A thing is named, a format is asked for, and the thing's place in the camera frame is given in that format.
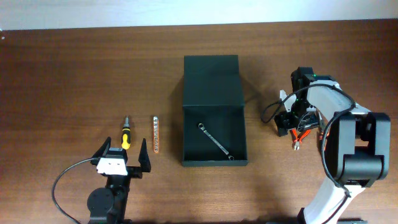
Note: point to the orange socket bit rail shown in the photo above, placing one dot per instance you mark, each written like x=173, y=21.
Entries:
x=155, y=134

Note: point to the orange black handled pliers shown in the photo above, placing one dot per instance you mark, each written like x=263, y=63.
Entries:
x=321, y=129

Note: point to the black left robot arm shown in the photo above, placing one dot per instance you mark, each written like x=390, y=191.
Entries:
x=108, y=204

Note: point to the red handled small cutters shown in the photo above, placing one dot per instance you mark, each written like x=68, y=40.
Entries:
x=297, y=138

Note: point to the black open storage box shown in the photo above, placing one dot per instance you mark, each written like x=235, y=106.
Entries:
x=213, y=95

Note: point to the silver ring spanner wrench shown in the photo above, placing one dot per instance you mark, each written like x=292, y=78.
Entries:
x=201, y=126

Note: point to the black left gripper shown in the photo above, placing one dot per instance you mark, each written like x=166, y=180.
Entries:
x=137, y=172

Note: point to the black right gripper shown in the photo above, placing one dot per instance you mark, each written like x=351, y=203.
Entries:
x=284, y=122

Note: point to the yellow black screwdriver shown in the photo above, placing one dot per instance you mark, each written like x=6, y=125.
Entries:
x=126, y=134

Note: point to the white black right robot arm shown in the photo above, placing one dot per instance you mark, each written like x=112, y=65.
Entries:
x=354, y=142

